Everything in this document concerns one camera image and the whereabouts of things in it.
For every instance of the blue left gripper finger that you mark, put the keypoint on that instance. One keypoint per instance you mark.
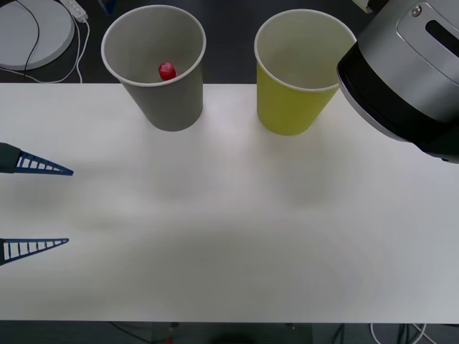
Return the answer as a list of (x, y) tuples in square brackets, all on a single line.
[(4, 252), (10, 159)]

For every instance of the clear bottle with red cap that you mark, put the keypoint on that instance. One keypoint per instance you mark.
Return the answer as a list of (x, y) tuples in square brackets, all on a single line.
[(167, 70)]

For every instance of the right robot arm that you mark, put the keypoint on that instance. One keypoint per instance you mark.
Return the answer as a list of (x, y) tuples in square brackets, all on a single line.
[(405, 71)]

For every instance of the white round disc base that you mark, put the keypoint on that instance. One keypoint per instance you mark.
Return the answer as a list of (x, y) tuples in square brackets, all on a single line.
[(18, 36)]

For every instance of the white power strip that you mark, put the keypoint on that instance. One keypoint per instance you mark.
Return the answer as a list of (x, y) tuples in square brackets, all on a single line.
[(76, 9)]

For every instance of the grey plastic waste bin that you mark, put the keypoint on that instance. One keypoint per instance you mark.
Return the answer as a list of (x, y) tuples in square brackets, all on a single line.
[(168, 111)]

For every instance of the yellow-green plastic waste bin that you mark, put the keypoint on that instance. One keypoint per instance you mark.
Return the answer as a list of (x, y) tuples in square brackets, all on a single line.
[(287, 111)]

